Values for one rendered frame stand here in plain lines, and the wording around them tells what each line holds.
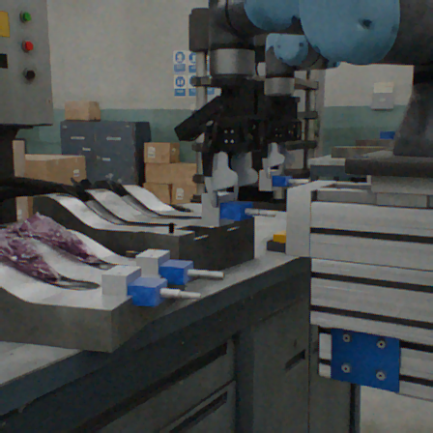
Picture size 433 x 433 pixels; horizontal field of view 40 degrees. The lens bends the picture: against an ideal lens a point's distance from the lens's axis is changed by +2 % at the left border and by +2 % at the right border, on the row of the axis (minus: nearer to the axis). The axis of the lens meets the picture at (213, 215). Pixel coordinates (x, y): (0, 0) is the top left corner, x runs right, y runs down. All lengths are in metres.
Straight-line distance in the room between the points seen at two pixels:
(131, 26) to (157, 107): 1.17
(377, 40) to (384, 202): 0.20
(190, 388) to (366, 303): 0.44
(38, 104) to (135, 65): 6.77
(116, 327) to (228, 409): 0.53
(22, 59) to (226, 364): 1.12
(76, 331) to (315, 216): 0.34
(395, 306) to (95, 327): 0.37
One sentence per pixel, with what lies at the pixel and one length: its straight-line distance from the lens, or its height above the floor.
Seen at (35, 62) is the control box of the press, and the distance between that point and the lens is 1.90.
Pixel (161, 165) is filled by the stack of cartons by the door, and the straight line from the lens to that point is 7.98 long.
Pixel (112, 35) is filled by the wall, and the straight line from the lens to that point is 8.87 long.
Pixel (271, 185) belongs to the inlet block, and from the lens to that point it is 1.54.
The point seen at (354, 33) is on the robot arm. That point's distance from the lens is 0.64.
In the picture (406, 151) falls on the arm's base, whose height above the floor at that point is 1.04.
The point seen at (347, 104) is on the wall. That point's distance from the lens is 7.54.
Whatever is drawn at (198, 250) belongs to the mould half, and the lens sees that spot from 1.05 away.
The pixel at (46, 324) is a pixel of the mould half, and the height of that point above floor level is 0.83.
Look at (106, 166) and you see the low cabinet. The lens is 8.27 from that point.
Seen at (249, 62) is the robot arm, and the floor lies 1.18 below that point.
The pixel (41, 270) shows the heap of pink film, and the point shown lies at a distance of 0.85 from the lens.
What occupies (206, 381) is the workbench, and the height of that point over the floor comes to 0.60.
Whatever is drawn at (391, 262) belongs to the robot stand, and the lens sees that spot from 0.75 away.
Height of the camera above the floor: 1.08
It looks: 9 degrees down
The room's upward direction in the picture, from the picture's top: straight up
